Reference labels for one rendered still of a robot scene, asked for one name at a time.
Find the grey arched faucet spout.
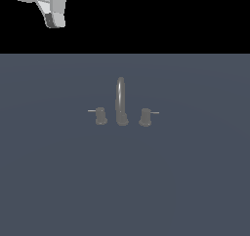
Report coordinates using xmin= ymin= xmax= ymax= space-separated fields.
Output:
xmin=114 ymin=76 xmax=130 ymax=128

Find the grey faucet lever handle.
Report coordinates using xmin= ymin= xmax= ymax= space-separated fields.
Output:
xmin=87 ymin=106 xmax=108 ymax=126
xmin=138 ymin=107 xmax=161 ymax=128

